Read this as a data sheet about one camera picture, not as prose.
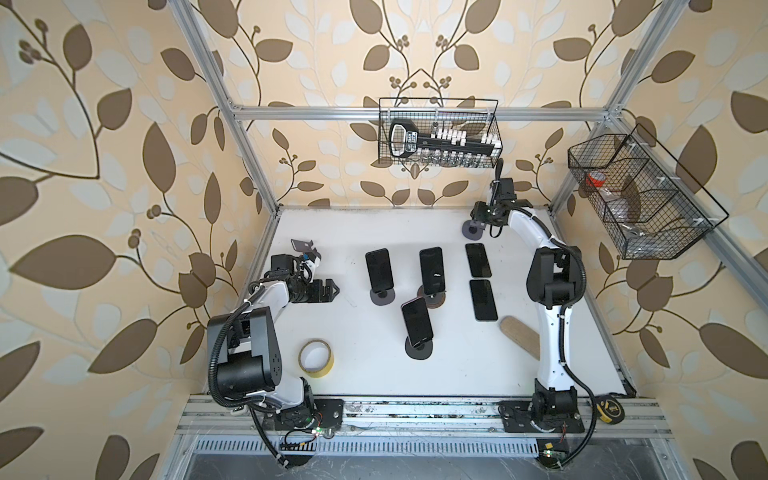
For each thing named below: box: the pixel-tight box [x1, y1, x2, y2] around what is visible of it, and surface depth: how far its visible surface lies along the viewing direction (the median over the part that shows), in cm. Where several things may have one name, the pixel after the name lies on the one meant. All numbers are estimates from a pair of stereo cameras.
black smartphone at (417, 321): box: [401, 296, 434, 347], surface depth 79 cm
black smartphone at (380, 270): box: [365, 248, 394, 293], surface depth 89 cm
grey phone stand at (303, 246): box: [290, 238, 317, 253], surface depth 103 cm
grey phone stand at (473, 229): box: [462, 220, 485, 241], surface depth 114 cm
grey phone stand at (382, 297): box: [369, 288, 396, 306], surface depth 98 cm
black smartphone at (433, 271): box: [419, 247, 446, 296], surface depth 90 cm
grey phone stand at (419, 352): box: [405, 336, 433, 360], surface depth 86 cm
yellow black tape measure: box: [596, 394, 625, 425], surface depth 75 cm
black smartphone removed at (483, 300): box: [469, 279, 498, 321], surface depth 98 cm
